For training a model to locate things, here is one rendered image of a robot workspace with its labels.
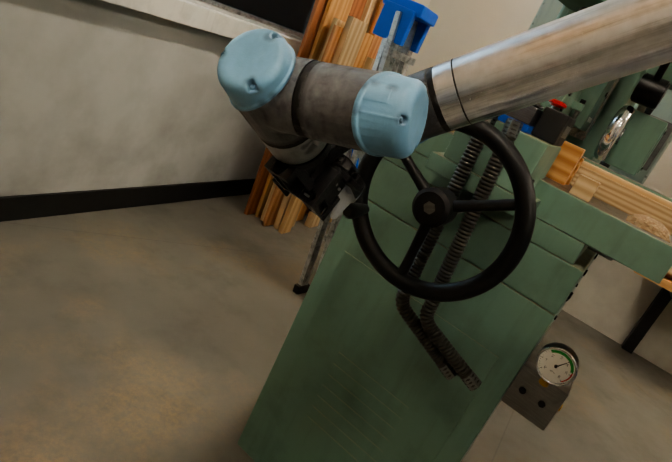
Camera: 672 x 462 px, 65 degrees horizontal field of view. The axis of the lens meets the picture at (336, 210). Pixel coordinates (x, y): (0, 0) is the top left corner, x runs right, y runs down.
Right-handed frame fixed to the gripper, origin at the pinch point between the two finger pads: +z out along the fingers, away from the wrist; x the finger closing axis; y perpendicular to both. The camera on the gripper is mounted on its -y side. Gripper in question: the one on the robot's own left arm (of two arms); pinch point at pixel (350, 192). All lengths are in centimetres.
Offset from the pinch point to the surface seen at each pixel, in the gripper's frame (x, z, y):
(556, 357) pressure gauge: 36.5, 20.2, 0.2
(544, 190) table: 21.2, 14.9, -21.4
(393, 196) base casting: -2.5, 22.0, -8.9
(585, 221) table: 29.1, 15.5, -20.2
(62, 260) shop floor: -94, 61, 55
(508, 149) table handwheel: 16.8, -3.8, -16.2
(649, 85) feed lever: 25, 27, -56
